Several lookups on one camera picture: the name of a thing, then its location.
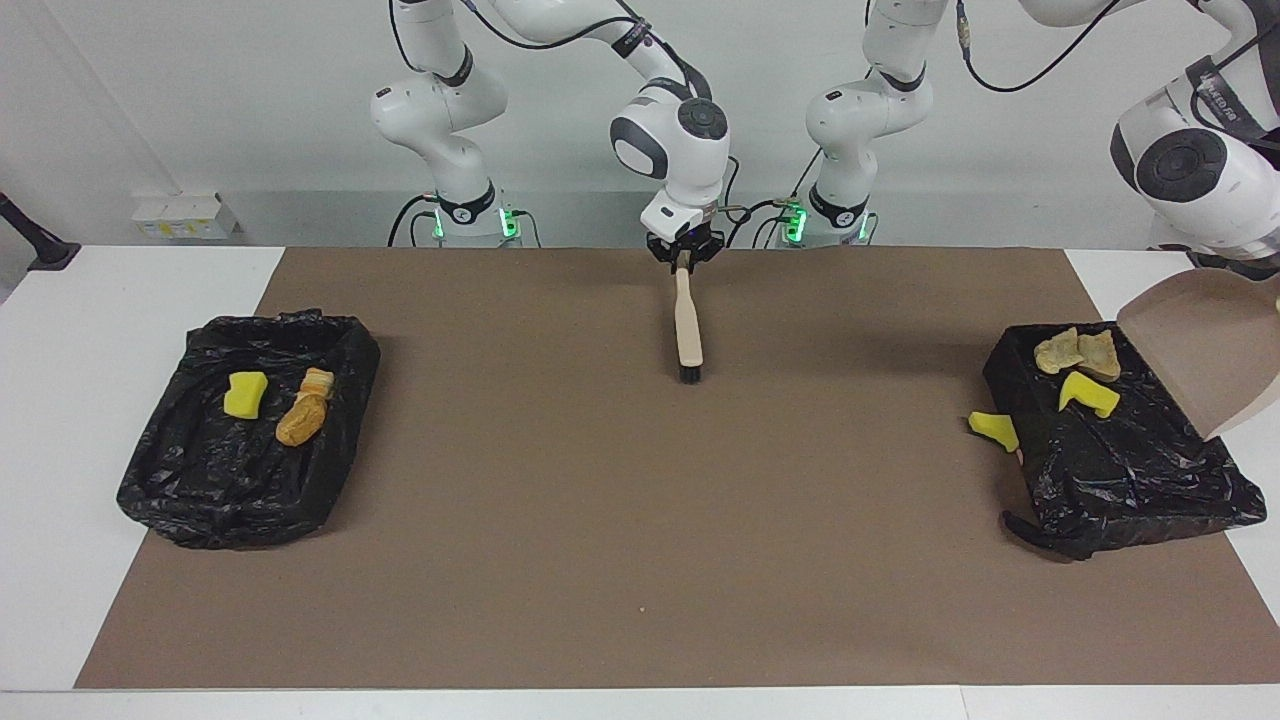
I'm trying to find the beige hand brush black bristles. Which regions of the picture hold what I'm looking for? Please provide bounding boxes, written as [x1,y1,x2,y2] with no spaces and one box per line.
[672,252,705,386]

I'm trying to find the beige plastic dustpan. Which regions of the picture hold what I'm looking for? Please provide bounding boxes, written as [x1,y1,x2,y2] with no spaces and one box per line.
[1116,267,1280,442]

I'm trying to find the pale bread piece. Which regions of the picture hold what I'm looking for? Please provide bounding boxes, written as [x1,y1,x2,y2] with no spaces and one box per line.
[1077,330,1122,382]

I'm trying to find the notched yellow sponge piece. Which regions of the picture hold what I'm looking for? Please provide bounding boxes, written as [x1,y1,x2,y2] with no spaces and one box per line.
[1059,371,1121,419]

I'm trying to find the striped croissant piece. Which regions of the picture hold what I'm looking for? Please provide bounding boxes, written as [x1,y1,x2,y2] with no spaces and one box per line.
[1033,327,1086,376]

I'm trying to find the yellow sponge wedge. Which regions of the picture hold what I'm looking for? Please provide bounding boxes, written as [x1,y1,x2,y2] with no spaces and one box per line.
[967,411,1020,454]

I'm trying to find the brown bread roll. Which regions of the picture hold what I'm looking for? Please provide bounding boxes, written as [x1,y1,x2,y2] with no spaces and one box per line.
[275,392,329,448]

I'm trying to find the yellow sponge green backing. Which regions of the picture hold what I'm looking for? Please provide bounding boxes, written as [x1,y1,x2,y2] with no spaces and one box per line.
[222,371,269,418]

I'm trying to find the black bag lined bin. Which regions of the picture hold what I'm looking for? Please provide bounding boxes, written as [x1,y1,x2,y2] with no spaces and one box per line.
[982,320,1268,561]
[115,308,383,549]

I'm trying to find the black stand foot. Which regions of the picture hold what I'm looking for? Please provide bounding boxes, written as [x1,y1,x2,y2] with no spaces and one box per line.
[1150,195,1280,278]
[0,192,81,272]

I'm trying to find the brown table mat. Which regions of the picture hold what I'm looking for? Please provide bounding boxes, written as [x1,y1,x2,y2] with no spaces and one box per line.
[75,247,1280,691]

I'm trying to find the white power strip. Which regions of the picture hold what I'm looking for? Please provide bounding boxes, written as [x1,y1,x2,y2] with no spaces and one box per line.
[131,193,239,241]

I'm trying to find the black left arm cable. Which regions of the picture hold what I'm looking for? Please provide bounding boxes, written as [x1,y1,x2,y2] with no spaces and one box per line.
[955,0,1280,151]

